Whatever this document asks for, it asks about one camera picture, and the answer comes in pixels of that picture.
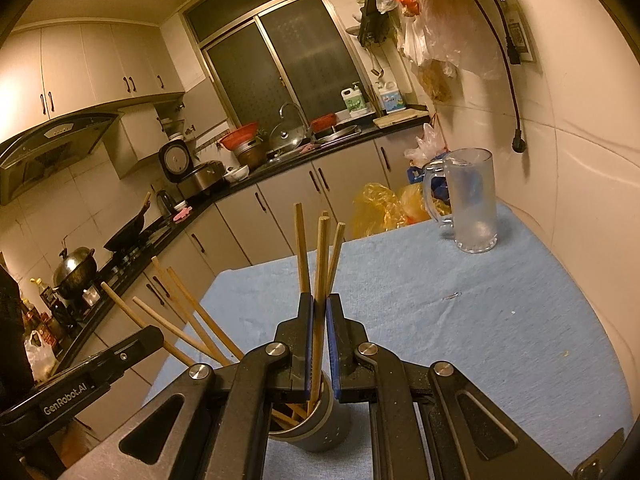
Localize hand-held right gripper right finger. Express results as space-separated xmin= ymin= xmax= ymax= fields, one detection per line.
xmin=326 ymin=293 xmax=576 ymax=480

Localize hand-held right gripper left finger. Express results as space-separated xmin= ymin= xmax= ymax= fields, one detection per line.
xmin=62 ymin=292 xmax=315 ymax=480

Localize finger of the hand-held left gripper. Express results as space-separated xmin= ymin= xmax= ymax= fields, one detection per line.
xmin=94 ymin=326 xmax=166 ymax=387

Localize dark grey chopstick holder cup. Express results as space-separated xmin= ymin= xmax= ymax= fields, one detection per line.
xmin=267 ymin=370 xmax=351 ymax=453

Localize silver lidded pot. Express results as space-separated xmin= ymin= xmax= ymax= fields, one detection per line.
xmin=52 ymin=246 xmax=98 ymax=301

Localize black wok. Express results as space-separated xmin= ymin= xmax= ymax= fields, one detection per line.
xmin=103 ymin=192 xmax=153 ymax=253

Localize blue towel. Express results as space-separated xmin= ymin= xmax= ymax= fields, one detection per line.
xmin=142 ymin=205 xmax=628 ymax=480

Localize beige base cabinets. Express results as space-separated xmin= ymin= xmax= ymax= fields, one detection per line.
xmin=50 ymin=122 xmax=433 ymax=441

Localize yellow plastic bag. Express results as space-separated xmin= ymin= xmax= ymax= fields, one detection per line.
xmin=397 ymin=182 xmax=451 ymax=226
xmin=352 ymin=182 xmax=401 ymax=238

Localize rice cooker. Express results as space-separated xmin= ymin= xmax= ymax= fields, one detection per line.
xmin=159 ymin=139 xmax=227 ymax=200

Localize blue package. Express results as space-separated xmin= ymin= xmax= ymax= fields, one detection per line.
xmin=407 ymin=165 xmax=451 ymax=201

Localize glass pot lid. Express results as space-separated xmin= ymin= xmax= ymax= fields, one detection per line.
xmin=269 ymin=120 xmax=306 ymax=153

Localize clear glass mug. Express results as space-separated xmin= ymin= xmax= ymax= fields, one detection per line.
xmin=421 ymin=148 xmax=500 ymax=256

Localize steel sink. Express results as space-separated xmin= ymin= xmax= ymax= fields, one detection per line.
xmin=312 ymin=125 xmax=363 ymax=143

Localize large red basin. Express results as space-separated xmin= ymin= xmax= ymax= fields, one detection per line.
xmin=220 ymin=121 xmax=261 ymax=151

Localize range hood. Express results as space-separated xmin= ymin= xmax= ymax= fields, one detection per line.
xmin=0 ymin=112 xmax=123 ymax=206

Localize pink white plastic bag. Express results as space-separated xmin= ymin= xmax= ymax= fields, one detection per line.
xmin=404 ymin=122 xmax=448 ymax=166

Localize wooden cutting board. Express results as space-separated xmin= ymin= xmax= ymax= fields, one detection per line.
xmin=372 ymin=108 xmax=431 ymax=129

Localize green label detergent bottle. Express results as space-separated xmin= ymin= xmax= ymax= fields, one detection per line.
xmin=341 ymin=82 xmax=368 ymax=113

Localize blue label detergent bottle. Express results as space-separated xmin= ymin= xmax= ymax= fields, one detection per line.
xmin=377 ymin=80 xmax=403 ymax=113

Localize grey smartphone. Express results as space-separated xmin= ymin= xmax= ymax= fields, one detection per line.
xmin=571 ymin=427 xmax=627 ymax=480

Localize beige upper cabinets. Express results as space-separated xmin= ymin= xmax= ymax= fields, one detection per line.
xmin=0 ymin=22 xmax=186 ymax=143

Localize frosted glass window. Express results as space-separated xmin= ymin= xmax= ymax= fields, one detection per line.
xmin=182 ymin=0 xmax=381 ymax=133

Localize hanging clear plastic bags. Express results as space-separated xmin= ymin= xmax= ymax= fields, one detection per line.
xmin=350 ymin=0 xmax=503 ymax=103

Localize black power cable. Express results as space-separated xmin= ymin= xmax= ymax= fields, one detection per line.
xmin=467 ymin=0 xmax=527 ymax=153

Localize black wall rack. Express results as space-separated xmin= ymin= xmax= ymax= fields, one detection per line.
xmin=357 ymin=0 xmax=401 ymax=48

